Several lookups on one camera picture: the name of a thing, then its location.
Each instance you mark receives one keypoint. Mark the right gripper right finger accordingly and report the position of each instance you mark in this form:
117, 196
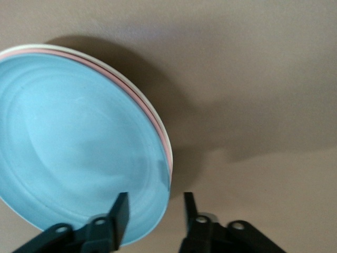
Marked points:
205, 237

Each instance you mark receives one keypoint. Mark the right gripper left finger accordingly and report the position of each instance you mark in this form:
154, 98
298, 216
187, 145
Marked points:
105, 234

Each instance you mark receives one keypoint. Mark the blue plate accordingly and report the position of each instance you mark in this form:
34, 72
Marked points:
73, 137

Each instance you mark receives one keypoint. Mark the pink plate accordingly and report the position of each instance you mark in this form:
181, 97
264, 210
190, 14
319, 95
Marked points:
147, 112

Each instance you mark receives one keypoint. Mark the beige plate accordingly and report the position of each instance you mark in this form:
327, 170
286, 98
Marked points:
126, 79

